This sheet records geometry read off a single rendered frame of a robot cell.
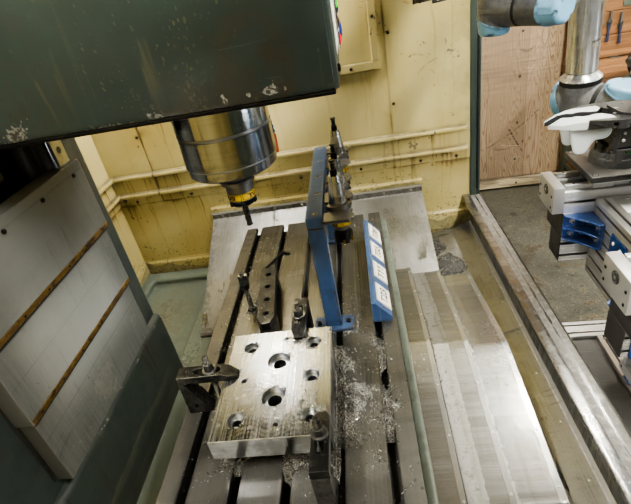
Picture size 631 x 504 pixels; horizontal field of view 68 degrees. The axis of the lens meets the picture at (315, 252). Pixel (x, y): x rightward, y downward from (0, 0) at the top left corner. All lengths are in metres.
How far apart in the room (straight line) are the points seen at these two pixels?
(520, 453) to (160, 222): 1.62
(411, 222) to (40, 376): 1.35
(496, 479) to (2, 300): 1.03
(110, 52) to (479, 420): 1.04
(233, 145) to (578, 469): 1.00
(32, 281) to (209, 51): 0.58
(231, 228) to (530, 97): 2.46
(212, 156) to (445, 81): 1.24
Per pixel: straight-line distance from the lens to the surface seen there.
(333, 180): 1.05
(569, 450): 1.29
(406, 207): 1.91
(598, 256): 1.70
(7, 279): 0.99
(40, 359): 1.05
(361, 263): 1.44
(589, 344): 2.23
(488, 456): 1.18
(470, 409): 1.23
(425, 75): 1.83
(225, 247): 1.95
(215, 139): 0.74
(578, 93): 1.67
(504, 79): 3.66
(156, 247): 2.23
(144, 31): 0.69
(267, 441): 0.92
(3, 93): 0.80
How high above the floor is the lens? 1.69
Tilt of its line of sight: 31 degrees down
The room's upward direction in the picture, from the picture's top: 11 degrees counter-clockwise
